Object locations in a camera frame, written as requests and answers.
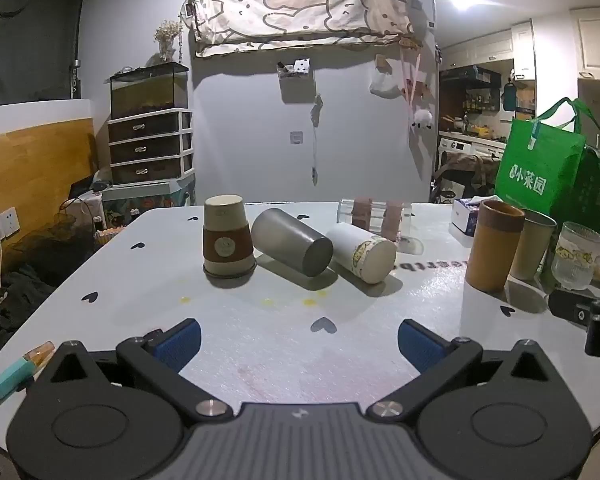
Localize dried flowers in vase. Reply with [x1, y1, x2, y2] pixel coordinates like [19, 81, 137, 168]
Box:
[153, 19, 181, 64]

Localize white printed paper cup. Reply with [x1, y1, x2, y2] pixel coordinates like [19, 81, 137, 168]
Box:
[325, 222, 398, 285]

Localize washing machine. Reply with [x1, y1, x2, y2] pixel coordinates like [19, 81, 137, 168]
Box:
[437, 137, 507, 197]

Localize dark window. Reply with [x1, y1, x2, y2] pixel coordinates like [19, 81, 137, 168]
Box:
[0, 0, 89, 107]

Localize tissue box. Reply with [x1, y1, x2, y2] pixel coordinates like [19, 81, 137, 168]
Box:
[451, 197, 484, 250]

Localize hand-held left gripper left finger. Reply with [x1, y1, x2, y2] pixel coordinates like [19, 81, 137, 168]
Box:
[27, 318, 234, 423]

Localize teal lighter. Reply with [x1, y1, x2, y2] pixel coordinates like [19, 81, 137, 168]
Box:
[0, 357, 36, 401]

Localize clear acrylic holder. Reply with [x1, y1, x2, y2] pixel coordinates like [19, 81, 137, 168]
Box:
[336, 197, 414, 242]

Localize cartoon printed cloth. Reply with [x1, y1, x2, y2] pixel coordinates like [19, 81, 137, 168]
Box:
[181, 0, 417, 59]

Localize green shopping bag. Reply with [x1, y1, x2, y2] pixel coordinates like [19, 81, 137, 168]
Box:
[494, 98, 600, 242]

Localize white kitchen cabinets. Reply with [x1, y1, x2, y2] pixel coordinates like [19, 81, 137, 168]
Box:
[439, 7, 600, 82]

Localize egg carton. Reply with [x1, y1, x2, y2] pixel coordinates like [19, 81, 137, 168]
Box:
[94, 224, 127, 247]

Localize white drawer unit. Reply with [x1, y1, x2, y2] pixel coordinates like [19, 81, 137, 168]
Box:
[107, 108, 196, 185]

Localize black net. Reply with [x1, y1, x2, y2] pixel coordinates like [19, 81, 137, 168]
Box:
[0, 209, 102, 282]

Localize dark cloth pile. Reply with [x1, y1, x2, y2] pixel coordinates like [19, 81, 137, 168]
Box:
[0, 264, 57, 342]

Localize brown bamboo cup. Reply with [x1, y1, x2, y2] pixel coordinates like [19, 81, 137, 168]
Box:
[464, 199, 526, 294]

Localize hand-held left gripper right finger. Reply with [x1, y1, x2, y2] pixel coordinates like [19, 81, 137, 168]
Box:
[365, 318, 579, 423]

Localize grey tapered metal cup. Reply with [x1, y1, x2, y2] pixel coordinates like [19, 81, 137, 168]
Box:
[509, 208, 559, 282]

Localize white plush toy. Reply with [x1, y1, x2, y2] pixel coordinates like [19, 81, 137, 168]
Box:
[409, 105, 434, 134]

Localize black range hood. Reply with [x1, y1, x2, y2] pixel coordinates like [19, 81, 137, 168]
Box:
[439, 65, 504, 86]

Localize hanging grey cord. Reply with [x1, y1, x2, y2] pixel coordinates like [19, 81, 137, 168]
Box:
[309, 93, 324, 187]

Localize white plastic bag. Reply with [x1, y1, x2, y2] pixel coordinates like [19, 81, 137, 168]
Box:
[369, 67, 406, 99]

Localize wall mounted holder box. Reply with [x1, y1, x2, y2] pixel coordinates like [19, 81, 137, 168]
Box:
[277, 57, 312, 104]

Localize printed glass cup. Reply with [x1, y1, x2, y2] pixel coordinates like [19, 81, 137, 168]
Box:
[549, 221, 600, 291]

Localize glass fish tank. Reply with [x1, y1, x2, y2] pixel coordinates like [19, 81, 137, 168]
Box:
[109, 62, 190, 121]

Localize paper cup with brown sleeve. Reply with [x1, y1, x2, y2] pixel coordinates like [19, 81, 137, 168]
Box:
[202, 194, 258, 280]

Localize white wall socket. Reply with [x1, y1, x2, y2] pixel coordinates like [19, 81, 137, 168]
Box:
[0, 205, 20, 249]

